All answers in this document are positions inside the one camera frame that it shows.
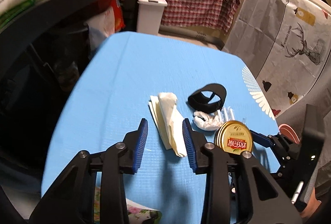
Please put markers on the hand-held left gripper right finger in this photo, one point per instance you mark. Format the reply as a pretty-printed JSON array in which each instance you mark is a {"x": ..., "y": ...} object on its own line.
[{"x": 190, "y": 146}]

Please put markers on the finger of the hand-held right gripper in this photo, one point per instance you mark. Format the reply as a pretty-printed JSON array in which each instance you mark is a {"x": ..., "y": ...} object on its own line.
[{"x": 266, "y": 141}]

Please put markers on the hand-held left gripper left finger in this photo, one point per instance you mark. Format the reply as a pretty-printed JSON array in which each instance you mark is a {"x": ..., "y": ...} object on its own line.
[{"x": 141, "y": 146}]

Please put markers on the pink plastic bin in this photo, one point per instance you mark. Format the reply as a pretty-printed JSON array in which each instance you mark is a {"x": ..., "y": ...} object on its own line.
[{"x": 289, "y": 133}]

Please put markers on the gold round tin lid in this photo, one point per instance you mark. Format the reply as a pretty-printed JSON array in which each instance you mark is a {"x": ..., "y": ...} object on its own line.
[{"x": 232, "y": 136}]

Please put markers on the cream paper napkin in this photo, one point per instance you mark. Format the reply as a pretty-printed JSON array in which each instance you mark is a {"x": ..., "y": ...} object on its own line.
[{"x": 168, "y": 115}]

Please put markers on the person's right hand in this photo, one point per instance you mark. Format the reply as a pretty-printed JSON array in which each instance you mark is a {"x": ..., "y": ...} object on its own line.
[{"x": 311, "y": 209}]

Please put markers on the white crumpled tissue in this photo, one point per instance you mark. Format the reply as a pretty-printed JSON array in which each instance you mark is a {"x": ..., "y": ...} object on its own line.
[{"x": 206, "y": 123}]

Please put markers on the clear plastic wrapper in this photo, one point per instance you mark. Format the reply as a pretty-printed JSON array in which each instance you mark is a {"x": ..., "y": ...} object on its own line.
[{"x": 227, "y": 112}]

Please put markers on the green floral packet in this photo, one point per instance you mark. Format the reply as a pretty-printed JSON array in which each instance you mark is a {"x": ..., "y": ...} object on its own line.
[{"x": 139, "y": 213}]

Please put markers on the blue printed tablecloth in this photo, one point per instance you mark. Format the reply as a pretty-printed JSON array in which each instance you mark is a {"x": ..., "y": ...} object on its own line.
[{"x": 129, "y": 71}]

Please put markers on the white deer print cloth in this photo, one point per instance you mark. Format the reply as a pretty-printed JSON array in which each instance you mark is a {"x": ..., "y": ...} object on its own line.
[{"x": 297, "y": 58}]

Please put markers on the white plastic bag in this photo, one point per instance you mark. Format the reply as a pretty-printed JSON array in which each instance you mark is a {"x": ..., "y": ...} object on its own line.
[{"x": 103, "y": 22}]

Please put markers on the white pedal bin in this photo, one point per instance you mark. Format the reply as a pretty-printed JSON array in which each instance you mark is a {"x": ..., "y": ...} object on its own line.
[{"x": 151, "y": 17}]

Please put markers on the orange plastic bag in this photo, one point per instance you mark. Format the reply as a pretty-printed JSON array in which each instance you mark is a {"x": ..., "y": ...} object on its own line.
[{"x": 116, "y": 14}]

